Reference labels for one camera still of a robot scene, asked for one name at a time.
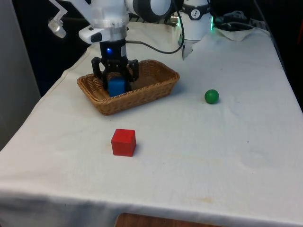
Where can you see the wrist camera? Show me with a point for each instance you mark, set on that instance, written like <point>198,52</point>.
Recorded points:
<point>91,35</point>

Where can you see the red cube block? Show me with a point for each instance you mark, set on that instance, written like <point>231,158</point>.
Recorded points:
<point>123,144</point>

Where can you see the blue cube block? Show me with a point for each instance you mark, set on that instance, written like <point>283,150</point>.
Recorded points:
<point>116,88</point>

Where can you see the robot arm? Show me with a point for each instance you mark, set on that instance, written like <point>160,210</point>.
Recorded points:
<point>109,14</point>

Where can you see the wicker basket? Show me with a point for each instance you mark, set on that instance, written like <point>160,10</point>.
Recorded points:
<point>151,94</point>

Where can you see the green ball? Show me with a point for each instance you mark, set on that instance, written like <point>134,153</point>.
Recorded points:
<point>211,96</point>

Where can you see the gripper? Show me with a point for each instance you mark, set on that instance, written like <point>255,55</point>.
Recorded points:
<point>113,50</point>

